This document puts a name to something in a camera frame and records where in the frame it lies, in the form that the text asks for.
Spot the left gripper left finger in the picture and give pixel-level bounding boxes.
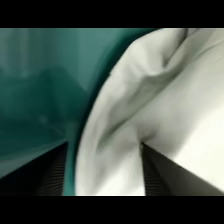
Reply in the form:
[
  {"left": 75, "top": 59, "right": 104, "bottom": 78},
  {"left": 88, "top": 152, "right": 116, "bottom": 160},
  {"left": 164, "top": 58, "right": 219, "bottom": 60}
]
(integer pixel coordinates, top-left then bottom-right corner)
[{"left": 0, "top": 141, "right": 70, "bottom": 197}]

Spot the white shirt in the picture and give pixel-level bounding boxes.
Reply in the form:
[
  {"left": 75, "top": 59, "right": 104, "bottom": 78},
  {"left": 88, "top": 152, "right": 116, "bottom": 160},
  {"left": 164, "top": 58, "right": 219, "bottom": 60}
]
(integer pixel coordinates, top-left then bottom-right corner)
[{"left": 74, "top": 27, "right": 224, "bottom": 197}]

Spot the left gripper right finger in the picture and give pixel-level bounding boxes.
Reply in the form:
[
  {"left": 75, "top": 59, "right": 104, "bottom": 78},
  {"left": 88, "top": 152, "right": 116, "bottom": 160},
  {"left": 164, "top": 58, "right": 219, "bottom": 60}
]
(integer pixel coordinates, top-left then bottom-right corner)
[{"left": 140, "top": 141, "right": 224, "bottom": 197}]

